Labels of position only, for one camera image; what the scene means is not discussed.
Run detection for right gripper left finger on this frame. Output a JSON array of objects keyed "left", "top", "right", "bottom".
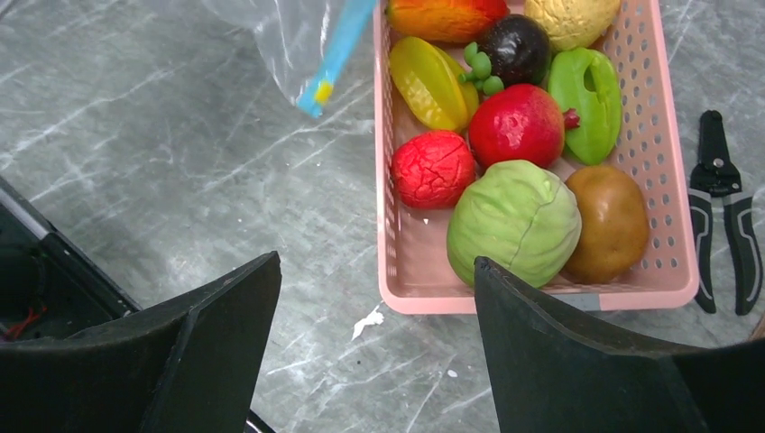
[{"left": 1, "top": 252, "right": 281, "bottom": 432}]

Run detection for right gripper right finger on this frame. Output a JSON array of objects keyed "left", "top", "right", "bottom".
[{"left": 475, "top": 257, "right": 764, "bottom": 432}]

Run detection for green cabbage toy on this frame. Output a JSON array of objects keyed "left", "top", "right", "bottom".
[{"left": 447, "top": 160, "right": 582, "bottom": 289}]

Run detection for pink plastic basket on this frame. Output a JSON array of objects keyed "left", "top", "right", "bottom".
[{"left": 373, "top": 0, "right": 701, "bottom": 316}]

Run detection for red cracked fruit toy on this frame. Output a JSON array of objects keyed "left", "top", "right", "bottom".
[{"left": 391, "top": 130, "right": 476, "bottom": 209}]

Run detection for red pomegranate toy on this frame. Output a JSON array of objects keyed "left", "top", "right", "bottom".
[{"left": 467, "top": 84, "right": 580, "bottom": 169}]

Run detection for clear zip top bag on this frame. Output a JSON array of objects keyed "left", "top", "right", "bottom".
[{"left": 204, "top": 0, "right": 378, "bottom": 118}]

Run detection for green pepper toy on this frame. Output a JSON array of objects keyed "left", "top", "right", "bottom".
[{"left": 548, "top": 48, "right": 622, "bottom": 165}]

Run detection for yellow starfruit toy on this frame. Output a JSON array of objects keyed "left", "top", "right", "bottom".
[{"left": 389, "top": 36, "right": 479, "bottom": 133}]

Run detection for dark mangosteen toy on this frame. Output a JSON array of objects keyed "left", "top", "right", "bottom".
[{"left": 458, "top": 14, "right": 552, "bottom": 97}]

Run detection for yellow bumpy fruit toy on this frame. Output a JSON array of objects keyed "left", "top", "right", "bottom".
[{"left": 524, "top": 0, "right": 621, "bottom": 51}]

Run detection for orange red mango toy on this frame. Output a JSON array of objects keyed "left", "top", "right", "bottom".
[{"left": 384, "top": 0, "right": 510, "bottom": 43}]

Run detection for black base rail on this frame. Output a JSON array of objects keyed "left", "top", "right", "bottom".
[{"left": 1, "top": 180, "right": 142, "bottom": 345}]

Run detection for black handled pliers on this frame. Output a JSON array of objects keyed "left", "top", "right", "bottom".
[{"left": 687, "top": 109, "right": 764, "bottom": 318}]

